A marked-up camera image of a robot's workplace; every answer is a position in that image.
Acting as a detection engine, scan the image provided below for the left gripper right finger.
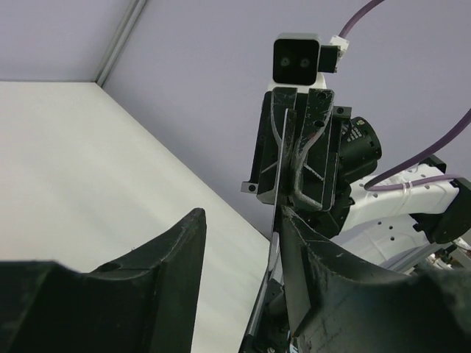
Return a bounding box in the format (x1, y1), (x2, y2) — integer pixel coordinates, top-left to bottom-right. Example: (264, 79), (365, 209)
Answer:
(280, 206), (470, 352)

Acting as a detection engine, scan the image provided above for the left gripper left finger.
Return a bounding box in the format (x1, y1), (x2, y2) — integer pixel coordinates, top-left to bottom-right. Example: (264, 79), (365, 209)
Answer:
(1, 208), (207, 352)

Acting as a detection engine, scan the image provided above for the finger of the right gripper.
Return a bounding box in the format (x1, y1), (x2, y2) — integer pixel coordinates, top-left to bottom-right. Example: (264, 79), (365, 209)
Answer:
(286, 88), (334, 211)
(270, 87), (297, 147)

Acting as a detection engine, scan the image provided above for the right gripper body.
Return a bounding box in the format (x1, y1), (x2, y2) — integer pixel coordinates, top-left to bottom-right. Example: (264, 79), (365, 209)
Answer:
(241, 91), (382, 238)

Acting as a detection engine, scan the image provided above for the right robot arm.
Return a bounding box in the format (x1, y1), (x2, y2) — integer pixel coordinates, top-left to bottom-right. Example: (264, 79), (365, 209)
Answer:
(241, 88), (470, 270)

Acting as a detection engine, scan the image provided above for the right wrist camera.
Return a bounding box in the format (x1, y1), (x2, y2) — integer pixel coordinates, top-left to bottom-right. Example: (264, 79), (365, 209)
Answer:
(268, 32), (350, 93)

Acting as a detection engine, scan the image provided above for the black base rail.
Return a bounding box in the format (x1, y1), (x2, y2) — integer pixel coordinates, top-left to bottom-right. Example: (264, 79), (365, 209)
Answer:
(238, 271), (291, 353)

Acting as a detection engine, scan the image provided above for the aluminium frame profile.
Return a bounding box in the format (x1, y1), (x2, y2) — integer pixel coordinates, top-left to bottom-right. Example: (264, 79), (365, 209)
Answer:
(93, 0), (148, 88)

